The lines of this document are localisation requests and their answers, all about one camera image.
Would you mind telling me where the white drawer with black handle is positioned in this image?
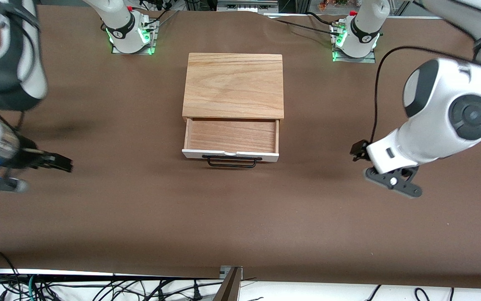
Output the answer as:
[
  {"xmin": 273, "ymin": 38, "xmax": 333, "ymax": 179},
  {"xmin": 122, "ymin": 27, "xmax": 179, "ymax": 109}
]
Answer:
[{"xmin": 182, "ymin": 117, "xmax": 280, "ymax": 169}]

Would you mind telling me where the wooden drawer cabinet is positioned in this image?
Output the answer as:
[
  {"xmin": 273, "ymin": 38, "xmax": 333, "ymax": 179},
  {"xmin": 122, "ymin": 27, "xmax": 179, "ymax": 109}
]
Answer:
[{"xmin": 182, "ymin": 53, "xmax": 285, "ymax": 120}]

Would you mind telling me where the brown table cloth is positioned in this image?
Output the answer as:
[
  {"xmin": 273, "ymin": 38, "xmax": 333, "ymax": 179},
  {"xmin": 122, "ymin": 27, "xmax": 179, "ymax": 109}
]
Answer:
[{"xmin": 0, "ymin": 5, "xmax": 481, "ymax": 289}]

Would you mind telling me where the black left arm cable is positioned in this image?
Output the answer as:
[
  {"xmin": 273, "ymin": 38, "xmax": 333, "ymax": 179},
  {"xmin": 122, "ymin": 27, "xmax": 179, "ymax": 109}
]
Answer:
[{"xmin": 369, "ymin": 46, "xmax": 476, "ymax": 145}]

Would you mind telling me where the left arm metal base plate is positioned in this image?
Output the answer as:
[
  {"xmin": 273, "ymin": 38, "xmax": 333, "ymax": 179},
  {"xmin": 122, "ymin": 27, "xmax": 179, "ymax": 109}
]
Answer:
[{"xmin": 330, "ymin": 22, "xmax": 377, "ymax": 64}]

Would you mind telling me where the black cable across cloth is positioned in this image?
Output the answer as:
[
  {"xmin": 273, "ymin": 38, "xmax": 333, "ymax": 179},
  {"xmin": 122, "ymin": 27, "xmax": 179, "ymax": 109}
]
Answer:
[{"xmin": 265, "ymin": 12, "xmax": 342, "ymax": 36}]

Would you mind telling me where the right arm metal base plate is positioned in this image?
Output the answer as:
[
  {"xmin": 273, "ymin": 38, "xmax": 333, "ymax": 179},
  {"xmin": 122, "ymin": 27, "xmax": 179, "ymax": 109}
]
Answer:
[{"xmin": 111, "ymin": 20, "xmax": 159, "ymax": 56}]

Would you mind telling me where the aluminium frame bar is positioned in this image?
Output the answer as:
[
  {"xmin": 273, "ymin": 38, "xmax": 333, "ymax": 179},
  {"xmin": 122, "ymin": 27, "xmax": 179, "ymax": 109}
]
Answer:
[{"xmin": 217, "ymin": 0, "xmax": 279, "ymax": 12}]

